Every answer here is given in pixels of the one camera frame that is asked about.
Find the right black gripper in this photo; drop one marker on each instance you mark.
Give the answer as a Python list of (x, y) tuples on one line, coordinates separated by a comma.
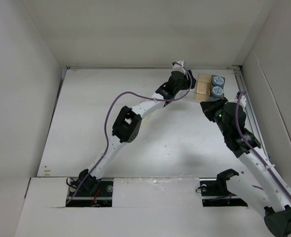
[(209, 107)]

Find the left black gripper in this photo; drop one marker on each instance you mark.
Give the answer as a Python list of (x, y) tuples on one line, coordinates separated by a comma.
[(186, 79)]

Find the blue cleaning gel jar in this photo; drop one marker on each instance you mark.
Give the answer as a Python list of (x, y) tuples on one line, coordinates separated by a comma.
[(217, 92), (218, 81)]

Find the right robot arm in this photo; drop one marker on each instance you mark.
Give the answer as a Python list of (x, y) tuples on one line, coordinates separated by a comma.
[(271, 198)]

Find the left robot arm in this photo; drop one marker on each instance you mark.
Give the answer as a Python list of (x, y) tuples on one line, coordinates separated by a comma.
[(127, 125)]

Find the wooden tray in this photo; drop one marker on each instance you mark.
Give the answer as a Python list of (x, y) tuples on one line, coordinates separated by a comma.
[(203, 89)]

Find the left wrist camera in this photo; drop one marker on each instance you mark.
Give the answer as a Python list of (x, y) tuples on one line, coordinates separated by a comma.
[(178, 66)]

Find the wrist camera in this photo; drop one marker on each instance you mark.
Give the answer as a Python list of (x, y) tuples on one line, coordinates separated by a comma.
[(241, 99), (178, 66)]

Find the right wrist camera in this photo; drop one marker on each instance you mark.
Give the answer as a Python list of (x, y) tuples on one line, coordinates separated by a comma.
[(241, 99)]

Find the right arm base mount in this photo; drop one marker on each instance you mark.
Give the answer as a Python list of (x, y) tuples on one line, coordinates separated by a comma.
[(214, 192)]

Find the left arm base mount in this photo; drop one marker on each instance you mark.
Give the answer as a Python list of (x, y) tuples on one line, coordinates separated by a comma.
[(100, 194)]

